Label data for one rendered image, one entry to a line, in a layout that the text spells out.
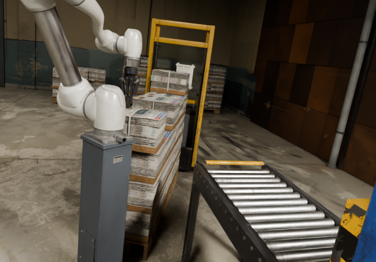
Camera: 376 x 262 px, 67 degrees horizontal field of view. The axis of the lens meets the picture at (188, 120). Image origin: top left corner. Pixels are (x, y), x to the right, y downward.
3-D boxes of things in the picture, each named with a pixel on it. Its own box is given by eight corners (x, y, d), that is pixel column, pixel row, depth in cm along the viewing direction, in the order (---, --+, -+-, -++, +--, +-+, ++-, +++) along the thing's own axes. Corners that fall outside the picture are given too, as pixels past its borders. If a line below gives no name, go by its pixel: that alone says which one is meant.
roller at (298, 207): (230, 213, 139) (232, 204, 138) (310, 210, 152) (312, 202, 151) (235, 219, 134) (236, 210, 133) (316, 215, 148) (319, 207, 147)
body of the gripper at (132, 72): (140, 68, 167) (138, 83, 169) (126, 66, 168) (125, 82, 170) (136, 68, 160) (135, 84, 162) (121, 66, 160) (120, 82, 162)
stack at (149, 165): (95, 251, 207) (102, 144, 189) (140, 183, 320) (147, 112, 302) (146, 261, 204) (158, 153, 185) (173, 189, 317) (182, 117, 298)
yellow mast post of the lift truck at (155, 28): (139, 157, 372) (151, 18, 332) (140, 155, 380) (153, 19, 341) (145, 158, 371) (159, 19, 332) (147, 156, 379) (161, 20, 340)
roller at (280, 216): (236, 221, 133) (238, 211, 132) (318, 217, 146) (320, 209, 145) (241, 227, 128) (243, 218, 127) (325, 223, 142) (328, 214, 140)
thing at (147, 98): (132, 98, 240) (132, 97, 240) (142, 94, 268) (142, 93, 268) (174, 105, 237) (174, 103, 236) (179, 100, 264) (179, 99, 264)
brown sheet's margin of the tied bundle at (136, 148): (131, 150, 182) (132, 144, 181) (143, 138, 210) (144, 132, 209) (155, 154, 181) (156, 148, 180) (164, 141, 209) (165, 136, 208)
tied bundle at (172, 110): (129, 125, 245) (131, 98, 240) (139, 118, 273) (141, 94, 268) (172, 131, 241) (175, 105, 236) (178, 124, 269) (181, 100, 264)
